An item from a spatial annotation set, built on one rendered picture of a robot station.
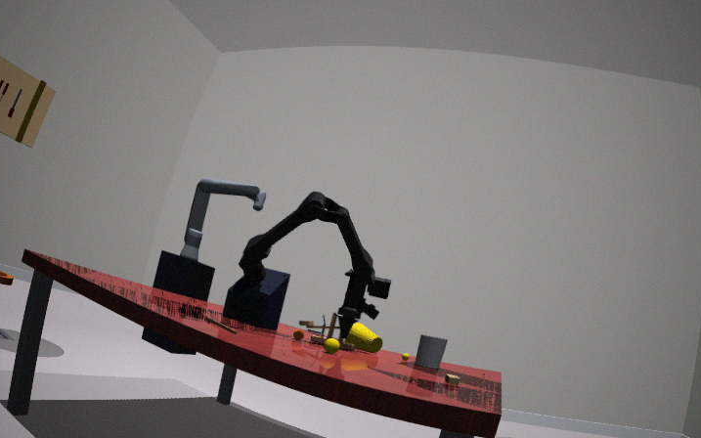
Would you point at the tan rectangular block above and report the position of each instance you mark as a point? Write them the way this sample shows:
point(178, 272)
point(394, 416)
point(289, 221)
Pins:
point(452, 379)

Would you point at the yellow perforated cylinder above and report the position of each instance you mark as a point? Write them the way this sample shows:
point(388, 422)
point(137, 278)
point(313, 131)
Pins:
point(363, 338)

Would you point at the white cup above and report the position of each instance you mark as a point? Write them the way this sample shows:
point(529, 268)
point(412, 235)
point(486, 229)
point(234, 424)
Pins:
point(430, 351)

